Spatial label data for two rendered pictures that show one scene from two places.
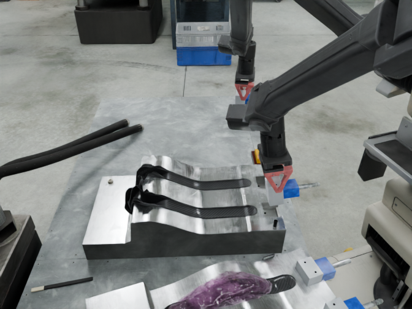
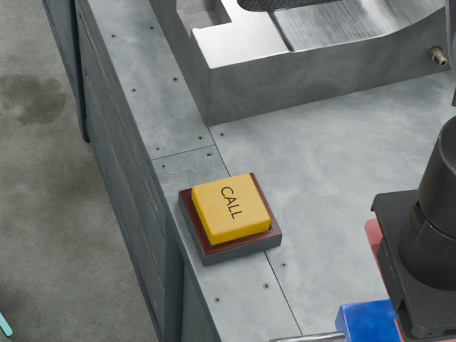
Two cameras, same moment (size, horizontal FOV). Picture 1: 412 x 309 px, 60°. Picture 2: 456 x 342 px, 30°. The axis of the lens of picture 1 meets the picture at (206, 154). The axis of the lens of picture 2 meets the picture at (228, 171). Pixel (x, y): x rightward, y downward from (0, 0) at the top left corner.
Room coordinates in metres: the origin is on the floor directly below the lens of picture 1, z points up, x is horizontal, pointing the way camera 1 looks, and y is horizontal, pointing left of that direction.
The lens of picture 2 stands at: (1.42, -0.39, 1.49)
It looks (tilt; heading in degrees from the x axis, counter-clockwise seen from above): 52 degrees down; 158
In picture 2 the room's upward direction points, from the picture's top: 6 degrees clockwise
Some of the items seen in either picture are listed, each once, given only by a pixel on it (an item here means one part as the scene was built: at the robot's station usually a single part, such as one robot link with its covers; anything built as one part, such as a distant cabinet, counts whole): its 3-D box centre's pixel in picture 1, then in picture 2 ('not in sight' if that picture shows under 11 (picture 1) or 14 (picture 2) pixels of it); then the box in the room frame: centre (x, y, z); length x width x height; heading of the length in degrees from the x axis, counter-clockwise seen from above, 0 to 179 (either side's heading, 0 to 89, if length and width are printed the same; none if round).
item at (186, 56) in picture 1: (203, 49); not in sight; (3.94, 0.02, 0.11); 0.61 x 0.41 x 0.22; 90
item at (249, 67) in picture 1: (246, 67); (449, 235); (1.19, -0.14, 1.06); 0.10 x 0.07 x 0.07; 172
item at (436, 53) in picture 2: not in sight; (439, 57); (0.85, 0.08, 0.84); 0.02 x 0.01 x 0.02; 2
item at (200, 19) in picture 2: (263, 187); (203, 23); (0.77, -0.17, 0.87); 0.05 x 0.05 x 0.04; 2
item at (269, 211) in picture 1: (271, 214); not in sight; (0.66, -0.17, 0.87); 0.05 x 0.05 x 0.04; 2
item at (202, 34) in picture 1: (203, 34); not in sight; (3.94, 0.02, 0.28); 0.61 x 0.41 x 0.15; 90
